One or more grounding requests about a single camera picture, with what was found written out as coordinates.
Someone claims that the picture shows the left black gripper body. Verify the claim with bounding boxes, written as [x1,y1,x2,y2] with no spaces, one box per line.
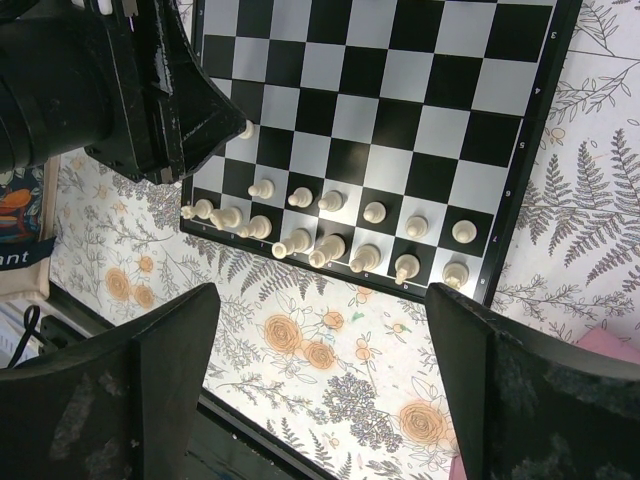
[1,1,163,183]

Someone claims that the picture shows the white pawn piece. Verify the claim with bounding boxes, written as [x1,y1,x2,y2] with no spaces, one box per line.
[451,220,478,244]

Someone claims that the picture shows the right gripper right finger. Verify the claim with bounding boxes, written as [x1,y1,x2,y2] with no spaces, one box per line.
[424,283,639,479]

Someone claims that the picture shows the black and grey chessboard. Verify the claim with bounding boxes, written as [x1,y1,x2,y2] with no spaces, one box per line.
[180,1,580,304]

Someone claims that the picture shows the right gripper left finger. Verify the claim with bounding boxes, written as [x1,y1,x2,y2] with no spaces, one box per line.
[1,283,220,479]

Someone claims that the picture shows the white bishop piece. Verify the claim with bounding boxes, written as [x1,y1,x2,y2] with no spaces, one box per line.
[349,244,382,273]

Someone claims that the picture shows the white pawn small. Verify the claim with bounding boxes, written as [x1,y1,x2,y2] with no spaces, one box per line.
[318,190,347,213]

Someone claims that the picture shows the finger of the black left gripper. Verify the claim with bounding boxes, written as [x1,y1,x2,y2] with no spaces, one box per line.
[149,1,247,183]

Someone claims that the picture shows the white rook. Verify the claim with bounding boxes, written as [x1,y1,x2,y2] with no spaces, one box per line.
[442,261,469,290]
[181,199,214,220]

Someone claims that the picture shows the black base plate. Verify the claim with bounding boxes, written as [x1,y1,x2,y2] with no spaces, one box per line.
[39,284,332,479]

